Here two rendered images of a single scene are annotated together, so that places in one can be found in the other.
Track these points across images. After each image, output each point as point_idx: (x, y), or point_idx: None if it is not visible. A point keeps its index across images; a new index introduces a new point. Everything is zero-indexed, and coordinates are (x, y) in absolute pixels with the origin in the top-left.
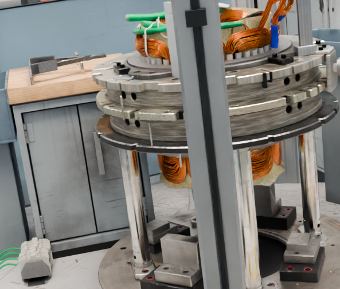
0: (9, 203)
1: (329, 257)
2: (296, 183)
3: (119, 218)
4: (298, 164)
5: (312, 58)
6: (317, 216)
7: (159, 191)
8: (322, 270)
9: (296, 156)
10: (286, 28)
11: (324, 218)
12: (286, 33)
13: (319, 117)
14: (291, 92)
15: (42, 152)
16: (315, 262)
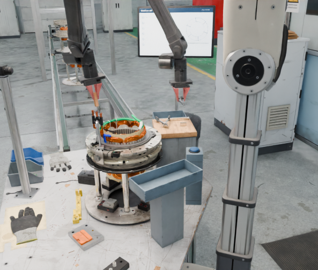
0: None
1: (111, 213)
2: (196, 223)
3: None
4: (223, 227)
5: (94, 149)
6: (124, 205)
7: (204, 189)
8: (104, 210)
9: (223, 223)
10: (239, 169)
11: (142, 217)
12: (237, 171)
13: (94, 166)
14: (91, 153)
15: None
16: (103, 206)
